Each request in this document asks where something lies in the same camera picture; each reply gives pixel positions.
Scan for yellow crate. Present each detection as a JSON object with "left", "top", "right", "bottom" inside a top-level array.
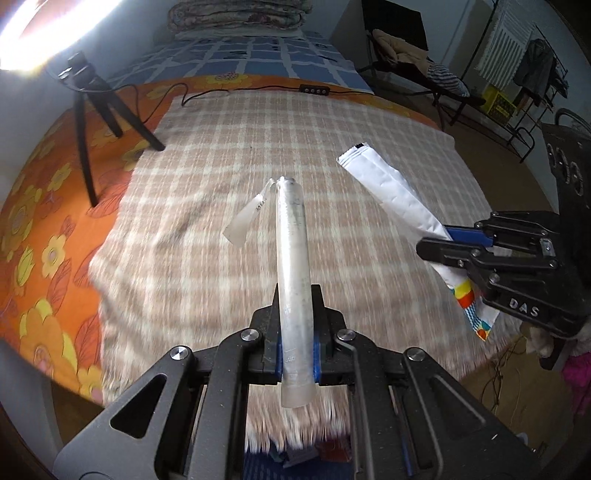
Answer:
[{"left": 481, "top": 85, "right": 517, "bottom": 121}]

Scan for black folding chair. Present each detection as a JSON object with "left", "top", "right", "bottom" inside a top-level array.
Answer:
[{"left": 362, "top": 1, "right": 478, "bottom": 125}]

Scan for beige plaid blanket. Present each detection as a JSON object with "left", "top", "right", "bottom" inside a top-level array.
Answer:
[{"left": 89, "top": 91, "right": 512, "bottom": 451}]

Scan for black power cable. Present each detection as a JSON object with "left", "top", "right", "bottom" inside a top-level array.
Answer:
[{"left": 105, "top": 81, "right": 376, "bottom": 127}]

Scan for black tripod stand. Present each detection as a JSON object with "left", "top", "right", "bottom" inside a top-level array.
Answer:
[{"left": 54, "top": 50, "right": 167, "bottom": 209}]

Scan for clothes on chair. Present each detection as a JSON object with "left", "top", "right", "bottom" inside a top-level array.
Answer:
[{"left": 370, "top": 29, "right": 470, "bottom": 99}]

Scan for black inline cable remote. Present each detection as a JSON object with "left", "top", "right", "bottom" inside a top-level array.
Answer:
[{"left": 298, "top": 84, "right": 331, "bottom": 96}]

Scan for pink sleeve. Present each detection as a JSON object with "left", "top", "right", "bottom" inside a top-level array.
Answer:
[{"left": 562, "top": 352, "right": 591, "bottom": 416}]

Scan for long white colourful wrapper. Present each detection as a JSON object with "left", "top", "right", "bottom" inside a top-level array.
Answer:
[{"left": 338, "top": 143, "right": 499, "bottom": 341}]

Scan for folded floral quilt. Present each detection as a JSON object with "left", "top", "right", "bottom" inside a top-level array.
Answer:
[{"left": 167, "top": 0, "right": 312, "bottom": 33}]

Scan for orange floral bed sheet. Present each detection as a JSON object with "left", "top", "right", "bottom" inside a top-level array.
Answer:
[{"left": 1, "top": 75, "right": 435, "bottom": 404}]

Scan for right gloved hand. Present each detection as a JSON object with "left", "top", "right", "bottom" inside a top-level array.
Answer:
[{"left": 519, "top": 317, "right": 591, "bottom": 356}]

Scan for black clothes drying rack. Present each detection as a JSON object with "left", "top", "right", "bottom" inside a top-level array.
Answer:
[{"left": 461, "top": 1, "right": 569, "bottom": 162}]

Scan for white ring light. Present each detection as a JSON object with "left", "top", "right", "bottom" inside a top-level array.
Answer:
[{"left": 1, "top": 0, "right": 121, "bottom": 73}]

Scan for blue checked bed sheet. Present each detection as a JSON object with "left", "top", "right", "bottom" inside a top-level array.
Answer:
[{"left": 110, "top": 32, "right": 372, "bottom": 93}]

